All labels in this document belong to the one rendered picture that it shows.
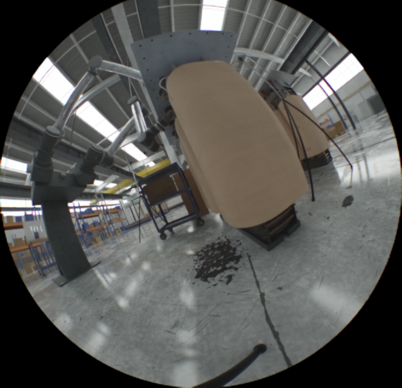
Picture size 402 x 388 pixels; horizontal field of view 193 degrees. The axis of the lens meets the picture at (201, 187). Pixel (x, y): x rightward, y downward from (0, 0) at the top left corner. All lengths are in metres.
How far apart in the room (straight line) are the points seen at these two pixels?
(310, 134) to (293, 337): 1.97
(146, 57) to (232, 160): 0.91
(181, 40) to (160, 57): 0.20
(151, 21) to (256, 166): 4.36
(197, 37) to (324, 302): 1.39
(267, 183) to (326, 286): 0.41
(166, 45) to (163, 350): 1.45
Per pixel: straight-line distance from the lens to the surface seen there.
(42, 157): 1.55
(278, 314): 0.43
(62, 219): 2.17
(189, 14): 10.54
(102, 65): 1.53
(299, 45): 9.32
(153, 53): 1.02
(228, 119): 0.47
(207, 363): 0.43
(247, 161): 0.42
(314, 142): 1.98
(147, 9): 4.39
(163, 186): 1.67
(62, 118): 1.71
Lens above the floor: 0.39
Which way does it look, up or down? 3 degrees up
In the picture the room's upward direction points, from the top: 24 degrees counter-clockwise
